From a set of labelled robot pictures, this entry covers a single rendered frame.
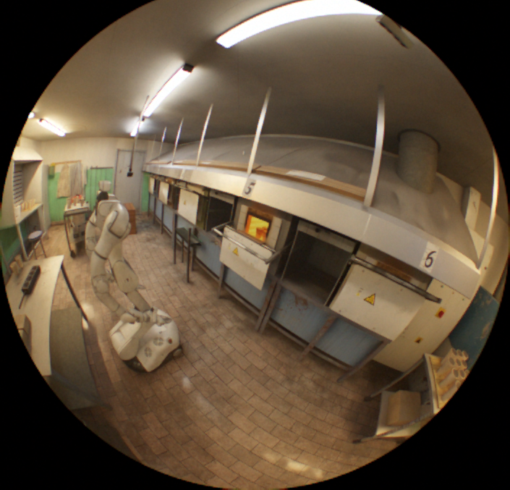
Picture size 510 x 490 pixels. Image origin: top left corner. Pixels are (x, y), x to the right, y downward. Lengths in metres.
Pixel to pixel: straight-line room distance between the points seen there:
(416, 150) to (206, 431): 2.72
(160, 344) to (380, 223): 1.71
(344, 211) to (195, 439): 1.93
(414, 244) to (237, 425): 1.76
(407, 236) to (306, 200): 0.61
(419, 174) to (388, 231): 0.73
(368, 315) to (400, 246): 0.56
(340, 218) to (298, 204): 0.26
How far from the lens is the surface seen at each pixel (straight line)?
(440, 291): 2.09
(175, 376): 1.73
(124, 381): 1.84
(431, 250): 0.98
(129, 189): 5.67
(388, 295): 1.18
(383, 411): 1.99
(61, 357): 1.99
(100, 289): 0.83
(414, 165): 1.50
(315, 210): 0.91
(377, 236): 0.88
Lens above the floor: 1.64
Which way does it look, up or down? 19 degrees down
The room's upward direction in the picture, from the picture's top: 13 degrees clockwise
